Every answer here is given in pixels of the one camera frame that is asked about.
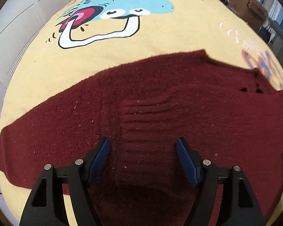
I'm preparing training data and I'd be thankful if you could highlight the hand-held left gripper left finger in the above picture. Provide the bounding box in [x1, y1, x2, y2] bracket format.
[19, 137, 112, 226]

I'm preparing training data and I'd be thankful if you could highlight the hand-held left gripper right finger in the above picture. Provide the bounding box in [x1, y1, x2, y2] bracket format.
[175, 137, 266, 226]

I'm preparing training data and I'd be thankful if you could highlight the maroon knit sweater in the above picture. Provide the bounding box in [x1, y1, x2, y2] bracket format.
[0, 49, 283, 226]

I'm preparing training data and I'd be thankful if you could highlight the dark tote bag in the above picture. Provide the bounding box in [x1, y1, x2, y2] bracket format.
[258, 26, 277, 44]

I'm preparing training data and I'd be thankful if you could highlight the window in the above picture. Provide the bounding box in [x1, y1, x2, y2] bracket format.
[262, 0, 283, 36]

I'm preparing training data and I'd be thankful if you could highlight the wooden dresser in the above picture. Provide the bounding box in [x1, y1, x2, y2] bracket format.
[229, 0, 269, 32]

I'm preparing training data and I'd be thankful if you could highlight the yellow cartoon printed bedspread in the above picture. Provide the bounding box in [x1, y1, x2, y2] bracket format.
[0, 0, 283, 226]

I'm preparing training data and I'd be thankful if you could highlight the white slatted vent panel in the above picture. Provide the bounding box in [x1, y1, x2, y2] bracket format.
[7, 25, 48, 78]

